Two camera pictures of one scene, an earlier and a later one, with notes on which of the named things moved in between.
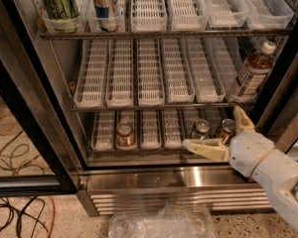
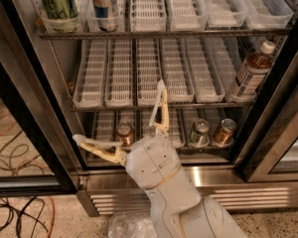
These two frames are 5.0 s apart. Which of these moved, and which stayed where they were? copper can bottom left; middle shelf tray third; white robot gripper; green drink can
Moved: white robot gripper
Stayed: copper can bottom left; middle shelf tray third; green drink can
